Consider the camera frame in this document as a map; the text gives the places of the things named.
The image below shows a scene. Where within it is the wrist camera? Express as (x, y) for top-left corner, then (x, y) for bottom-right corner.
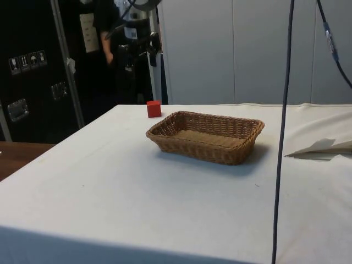
(129, 7), (151, 20)

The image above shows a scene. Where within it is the brown wicker basket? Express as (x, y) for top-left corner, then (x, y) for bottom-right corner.
(145, 111), (266, 166)

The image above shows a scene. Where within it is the black cabinet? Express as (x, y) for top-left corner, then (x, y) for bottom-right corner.
(0, 0), (159, 144)

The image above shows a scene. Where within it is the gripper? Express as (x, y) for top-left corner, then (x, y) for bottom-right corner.
(123, 18), (151, 46)

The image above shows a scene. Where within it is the red cube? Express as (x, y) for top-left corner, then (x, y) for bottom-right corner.
(146, 100), (162, 118)

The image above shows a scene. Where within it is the pale grey locker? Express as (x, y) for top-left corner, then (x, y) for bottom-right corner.
(310, 0), (352, 107)
(232, 0), (312, 105)
(158, 0), (234, 106)

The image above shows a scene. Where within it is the black cable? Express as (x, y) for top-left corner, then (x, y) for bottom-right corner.
(316, 0), (352, 88)
(271, 0), (295, 264)

